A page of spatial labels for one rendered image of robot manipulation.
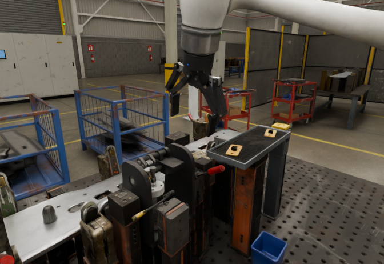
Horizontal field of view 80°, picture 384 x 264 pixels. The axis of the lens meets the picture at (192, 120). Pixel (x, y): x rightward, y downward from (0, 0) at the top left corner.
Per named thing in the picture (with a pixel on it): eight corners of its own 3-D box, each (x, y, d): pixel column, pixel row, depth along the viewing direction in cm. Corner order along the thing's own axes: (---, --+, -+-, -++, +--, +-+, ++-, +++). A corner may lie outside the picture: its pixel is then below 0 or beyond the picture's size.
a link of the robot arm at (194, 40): (198, 19, 56) (196, 43, 60) (172, 23, 50) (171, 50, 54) (230, 27, 52) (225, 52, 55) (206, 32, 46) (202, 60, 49)
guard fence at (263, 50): (297, 97, 781) (305, 35, 725) (301, 98, 772) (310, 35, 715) (239, 116, 551) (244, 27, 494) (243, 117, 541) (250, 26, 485)
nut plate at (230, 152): (231, 144, 79) (231, 142, 78) (242, 146, 77) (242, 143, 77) (224, 154, 71) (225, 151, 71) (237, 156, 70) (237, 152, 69)
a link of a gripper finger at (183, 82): (190, 77, 57) (187, 72, 57) (168, 96, 65) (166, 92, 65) (200, 73, 59) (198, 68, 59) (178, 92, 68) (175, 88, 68)
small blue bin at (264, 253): (261, 247, 93) (263, 230, 91) (285, 262, 87) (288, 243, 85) (248, 265, 86) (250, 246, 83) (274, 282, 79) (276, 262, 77)
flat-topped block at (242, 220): (242, 234, 101) (249, 138, 88) (259, 243, 95) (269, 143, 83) (230, 247, 93) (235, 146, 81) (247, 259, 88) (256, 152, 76)
